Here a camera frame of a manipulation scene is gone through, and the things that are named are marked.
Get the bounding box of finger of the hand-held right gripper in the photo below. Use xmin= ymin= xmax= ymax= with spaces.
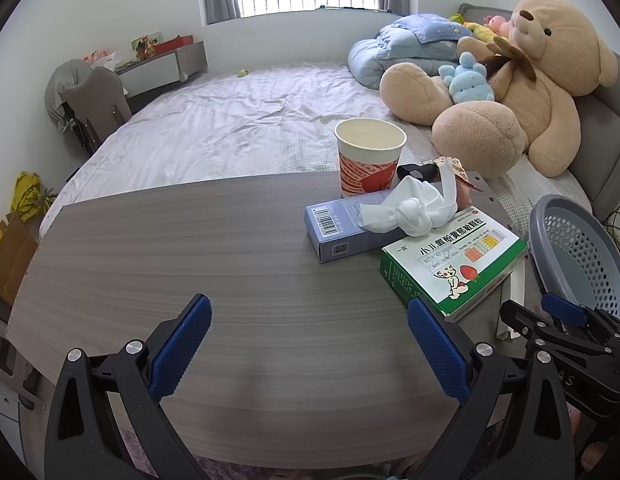
xmin=500 ymin=300 xmax=560 ymax=356
xmin=542 ymin=294 xmax=610 ymax=332

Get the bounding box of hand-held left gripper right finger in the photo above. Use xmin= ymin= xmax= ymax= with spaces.
xmin=407 ymin=296 xmax=575 ymax=480

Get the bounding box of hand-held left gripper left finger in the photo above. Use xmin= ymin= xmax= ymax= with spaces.
xmin=44 ymin=294 xmax=213 ymax=480

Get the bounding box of green and white medicine box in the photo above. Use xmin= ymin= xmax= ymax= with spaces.
xmin=381 ymin=206 xmax=528 ymax=322

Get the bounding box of grey plastic basket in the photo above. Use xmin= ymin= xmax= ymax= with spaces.
xmin=528 ymin=194 xmax=620 ymax=323

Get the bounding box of white tissue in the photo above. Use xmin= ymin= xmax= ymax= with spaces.
xmin=358 ymin=162 xmax=473 ymax=237

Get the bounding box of cream and red snack packet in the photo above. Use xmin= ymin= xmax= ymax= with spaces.
xmin=424 ymin=156 xmax=465 ymax=181
xmin=455 ymin=170 xmax=485 ymax=206

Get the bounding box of blue cardboard box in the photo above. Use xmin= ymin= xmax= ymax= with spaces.
xmin=304 ymin=191 xmax=408 ymax=264

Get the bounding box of red patterned paper cup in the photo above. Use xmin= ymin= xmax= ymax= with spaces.
xmin=334 ymin=117 xmax=407 ymax=200

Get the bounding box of white drawer cabinet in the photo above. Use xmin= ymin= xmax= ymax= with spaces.
xmin=0 ymin=310 xmax=46 ymax=461

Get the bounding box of brown cardboard box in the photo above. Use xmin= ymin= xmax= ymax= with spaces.
xmin=0 ymin=212 xmax=41 ymax=306

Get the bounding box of large tan teddy bear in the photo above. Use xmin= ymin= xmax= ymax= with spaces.
xmin=380 ymin=0 xmax=619 ymax=179

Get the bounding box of yellow bag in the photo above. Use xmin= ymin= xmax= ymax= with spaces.
xmin=10 ymin=171 xmax=53 ymax=221

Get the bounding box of bed with checked sheet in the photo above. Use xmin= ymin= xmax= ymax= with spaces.
xmin=39 ymin=62 xmax=595 ymax=241

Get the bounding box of blue plush toy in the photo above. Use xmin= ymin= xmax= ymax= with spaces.
xmin=438 ymin=51 xmax=494 ymax=107

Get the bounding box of grey chair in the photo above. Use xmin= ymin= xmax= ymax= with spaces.
xmin=60 ymin=66 xmax=133 ymax=156

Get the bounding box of grey and white desk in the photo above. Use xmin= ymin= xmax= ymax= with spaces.
xmin=115 ymin=41 xmax=209 ymax=101

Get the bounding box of grey garment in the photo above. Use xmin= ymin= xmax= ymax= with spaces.
xmin=45 ymin=59 xmax=93 ymax=133

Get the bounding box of yellow plush toy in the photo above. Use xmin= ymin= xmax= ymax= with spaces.
xmin=464 ymin=21 xmax=496 ymax=42

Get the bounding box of white plastic bag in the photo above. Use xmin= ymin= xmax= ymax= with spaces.
xmin=82 ymin=50 xmax=123 ymax=68

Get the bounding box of red box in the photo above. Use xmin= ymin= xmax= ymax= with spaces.
xmin=152 ymin=35 xmax=195 ymax=55

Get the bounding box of colourful picture card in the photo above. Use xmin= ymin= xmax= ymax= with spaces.
xmin=131 ymin=33 xmax=163 ymax=58

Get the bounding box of blue patterned pillow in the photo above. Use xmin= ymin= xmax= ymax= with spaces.
xmin=394 ymin=14 xmax=474 ymax=45

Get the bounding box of black cable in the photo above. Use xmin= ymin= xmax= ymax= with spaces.
xmin=604 ymin=204 xmax=620 ymax=243

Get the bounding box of black strap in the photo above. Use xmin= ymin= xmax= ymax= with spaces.
xmin=396 ymin=162 xmax=438 ymax=182

